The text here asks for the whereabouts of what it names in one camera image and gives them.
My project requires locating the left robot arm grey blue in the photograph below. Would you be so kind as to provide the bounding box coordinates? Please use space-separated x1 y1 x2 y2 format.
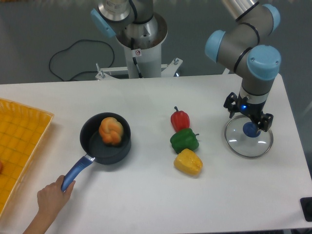
90 0 280 132

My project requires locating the glass pot lid blue knob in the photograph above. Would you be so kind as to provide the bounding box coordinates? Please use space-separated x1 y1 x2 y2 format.
224 115 273 158

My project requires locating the dark pot with blue handle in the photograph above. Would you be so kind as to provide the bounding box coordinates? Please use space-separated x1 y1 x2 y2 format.
61 112 131 192

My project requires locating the yellow bell pepper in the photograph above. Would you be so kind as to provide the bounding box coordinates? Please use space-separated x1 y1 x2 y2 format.
174 149 203 176

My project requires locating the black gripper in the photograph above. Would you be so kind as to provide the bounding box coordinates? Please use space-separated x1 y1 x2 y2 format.
223 92 273 132

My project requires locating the red bell pepper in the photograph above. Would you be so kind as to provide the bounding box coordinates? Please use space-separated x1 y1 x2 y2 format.
170 106 190 132

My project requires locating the yellow woven basket tray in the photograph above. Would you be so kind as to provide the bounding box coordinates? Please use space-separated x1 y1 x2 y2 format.
0 98 54 214

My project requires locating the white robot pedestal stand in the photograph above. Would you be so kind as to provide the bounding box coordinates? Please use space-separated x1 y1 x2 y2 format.
100 13 183 78

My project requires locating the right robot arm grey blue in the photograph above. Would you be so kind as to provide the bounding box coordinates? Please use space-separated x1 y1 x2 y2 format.
205 0 281 128

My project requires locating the black cable on floor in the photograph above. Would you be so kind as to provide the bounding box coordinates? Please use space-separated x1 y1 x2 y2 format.
49 39 115 82

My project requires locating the green bell pepper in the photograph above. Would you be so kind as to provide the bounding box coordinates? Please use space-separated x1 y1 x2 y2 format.
170 128 199 154

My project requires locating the person's forearm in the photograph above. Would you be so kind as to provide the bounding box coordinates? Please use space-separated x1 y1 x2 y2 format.
23 210 58 234

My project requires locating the black object at table edge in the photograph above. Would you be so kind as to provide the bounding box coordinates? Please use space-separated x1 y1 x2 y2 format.
300 197 312 222

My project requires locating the braided bread roll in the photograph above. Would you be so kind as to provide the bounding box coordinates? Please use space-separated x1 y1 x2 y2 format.
98 117 124 146

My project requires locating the person's hand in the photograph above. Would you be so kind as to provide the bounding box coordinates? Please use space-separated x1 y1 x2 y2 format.
37 175 76 222

